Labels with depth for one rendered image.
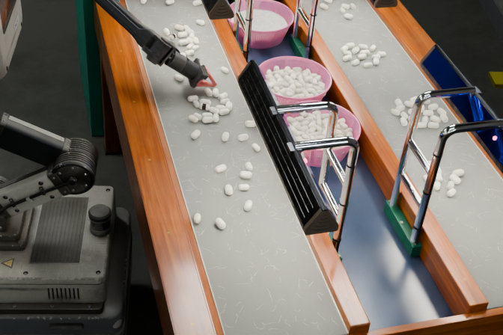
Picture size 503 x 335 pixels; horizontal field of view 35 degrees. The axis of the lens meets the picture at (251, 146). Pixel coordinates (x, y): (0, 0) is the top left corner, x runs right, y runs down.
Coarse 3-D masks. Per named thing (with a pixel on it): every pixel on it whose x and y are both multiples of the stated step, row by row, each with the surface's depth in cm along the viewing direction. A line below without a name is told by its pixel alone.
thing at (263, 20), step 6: (258, 12) 321; (264, 12) 323; (270, 12) 323; (258, 18) 317; (264, 18) 317; (270, 18) 319; (276, 18) 319; (282, 18) 319; (252, 24) 314; (258, 24) 314; (264, 24) 314; (270, 24) 315; (276, 24) 314; (282, 24) 315; (258, 30) 311; (264, 30) 310; (270, 30) 310
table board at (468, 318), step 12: (480, 312) 206; (492, 312) 206; (408, 324) 201; (420, 324) 201; (432, 324) 201; (444, 324) 202; (456, 324) 203; (468, 324) 204; (480, 324) 206; (492, 324) 207
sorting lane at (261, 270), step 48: (192, 0) 324; (240, 96) 273; (192, 144) 251; (240, 144) 253; (192, 192) 233; (240, 192) 235; (240, 240) 220; (288, 240) 221; (240, 288) 206; (288, 288) 207
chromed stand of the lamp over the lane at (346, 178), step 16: (272, 112) 204; (288, 112) 205; (336, 112) 209; (288, 144) 194; (304, 144) 193; (320, 144) 194; (336, 144) 195; (352, 144) 196; (336, 160) 213; (352, 160) 200; (320, 176) 223; (352, 176) 203; (336, 208) 216; (336, 240) 218
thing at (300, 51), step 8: (312, 0) 285; (296, 8) 303; (312, 8) 286; (296, 16) 305; (304, 16) 297; (312, 16) 288; (296, 24) 307; (312, 24) 290; (296, 32) 309; (312, 32) 292; (296, 40) 310; (312, 40) 295; (296, 48) 307; (304, 48) 306; (296, 56) 308; (304, 56) 301; (312, 64) 300
